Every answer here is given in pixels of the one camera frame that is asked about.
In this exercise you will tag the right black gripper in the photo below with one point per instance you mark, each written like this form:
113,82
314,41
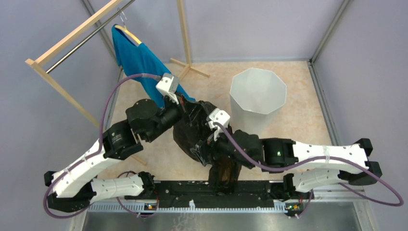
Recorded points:
211,143

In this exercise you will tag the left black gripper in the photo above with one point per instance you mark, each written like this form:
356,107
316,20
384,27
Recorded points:
186,113

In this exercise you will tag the black trash bag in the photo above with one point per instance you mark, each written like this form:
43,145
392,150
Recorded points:
191,134

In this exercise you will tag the white plastic trash bin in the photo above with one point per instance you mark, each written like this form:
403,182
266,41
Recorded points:
256,97

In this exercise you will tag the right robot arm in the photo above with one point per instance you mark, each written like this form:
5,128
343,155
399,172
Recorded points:
309,166

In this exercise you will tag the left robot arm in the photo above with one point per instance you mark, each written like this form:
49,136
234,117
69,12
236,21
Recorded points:
76,187

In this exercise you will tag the blue t-shirt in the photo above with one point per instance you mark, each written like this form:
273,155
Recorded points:
139,59

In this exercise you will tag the wooden clothes hanger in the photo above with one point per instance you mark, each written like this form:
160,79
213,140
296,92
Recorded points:
125,30

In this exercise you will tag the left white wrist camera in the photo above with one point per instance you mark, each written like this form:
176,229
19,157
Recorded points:
167,86

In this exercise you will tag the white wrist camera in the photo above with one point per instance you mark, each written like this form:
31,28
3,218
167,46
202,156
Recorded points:
167,86
220,117

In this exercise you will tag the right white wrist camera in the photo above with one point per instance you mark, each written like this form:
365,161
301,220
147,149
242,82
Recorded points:
220,117

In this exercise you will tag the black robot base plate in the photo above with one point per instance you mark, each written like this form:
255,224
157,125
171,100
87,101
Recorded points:
253,196

